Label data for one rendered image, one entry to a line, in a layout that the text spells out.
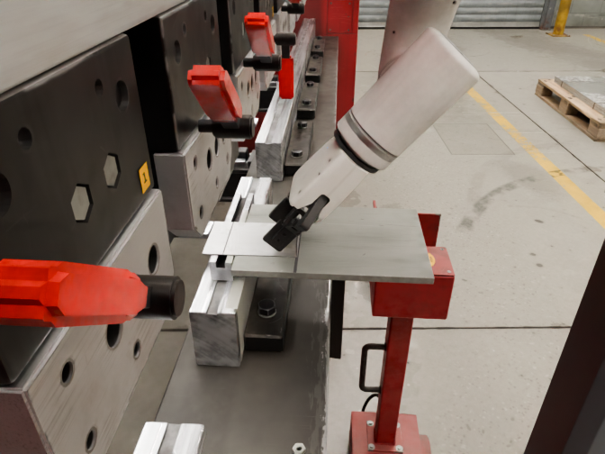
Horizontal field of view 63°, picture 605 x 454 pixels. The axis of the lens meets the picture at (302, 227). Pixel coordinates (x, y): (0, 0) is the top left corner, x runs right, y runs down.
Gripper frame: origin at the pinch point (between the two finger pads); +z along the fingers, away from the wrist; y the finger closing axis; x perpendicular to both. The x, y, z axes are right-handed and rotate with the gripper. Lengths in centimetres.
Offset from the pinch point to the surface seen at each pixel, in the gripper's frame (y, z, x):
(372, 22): -747, 33, 102
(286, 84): -15.8, -11.3, -10.4
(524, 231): -171, 7, 149
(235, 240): 0.9, 5.9, -3.5
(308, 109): -87, 10, 7
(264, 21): 10.8, -21.8, -18.4
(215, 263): 6.2, 7.3, -4.6
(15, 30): 43, -23, -24
